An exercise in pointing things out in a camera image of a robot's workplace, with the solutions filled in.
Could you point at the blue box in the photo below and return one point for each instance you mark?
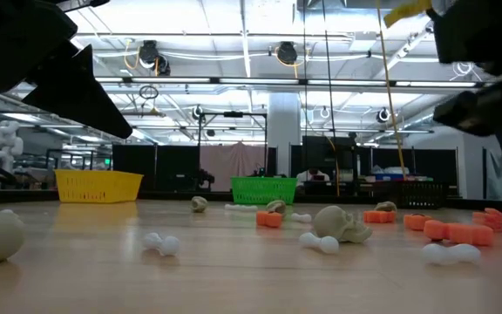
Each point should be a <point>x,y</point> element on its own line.
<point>386,176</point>

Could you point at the black stand frame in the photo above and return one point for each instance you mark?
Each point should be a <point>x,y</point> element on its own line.
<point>233,114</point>

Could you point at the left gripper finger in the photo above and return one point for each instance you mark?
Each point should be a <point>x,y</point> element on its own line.
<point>81,100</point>

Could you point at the green plastic basket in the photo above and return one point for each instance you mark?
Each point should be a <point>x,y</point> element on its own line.
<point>264,190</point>

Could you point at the black plastic basket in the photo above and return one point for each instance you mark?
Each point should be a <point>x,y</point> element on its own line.
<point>412,195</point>

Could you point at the black table frame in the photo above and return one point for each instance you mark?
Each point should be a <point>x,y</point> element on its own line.
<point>177,195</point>

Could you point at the person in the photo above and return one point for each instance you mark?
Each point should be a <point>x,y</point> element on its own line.
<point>313,175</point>

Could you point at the black background robot arm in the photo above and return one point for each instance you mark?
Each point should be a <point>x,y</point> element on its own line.
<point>205,176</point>

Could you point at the black partition screen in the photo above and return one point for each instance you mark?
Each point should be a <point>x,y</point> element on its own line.
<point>434,163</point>
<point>164,168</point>

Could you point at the pink curtain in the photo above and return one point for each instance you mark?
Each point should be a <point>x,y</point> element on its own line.
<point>233,159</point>

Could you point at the white building column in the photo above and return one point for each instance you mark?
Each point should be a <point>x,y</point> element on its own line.
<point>284,131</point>

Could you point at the silver ceiling duct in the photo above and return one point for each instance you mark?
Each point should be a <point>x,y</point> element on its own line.
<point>421,118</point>

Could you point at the yellow plastic basket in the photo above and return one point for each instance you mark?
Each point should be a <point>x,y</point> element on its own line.
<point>98,186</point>

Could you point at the black cabinet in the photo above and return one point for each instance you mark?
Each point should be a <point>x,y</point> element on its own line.
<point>316,157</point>

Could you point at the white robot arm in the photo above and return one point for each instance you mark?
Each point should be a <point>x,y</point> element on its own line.
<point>6,144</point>

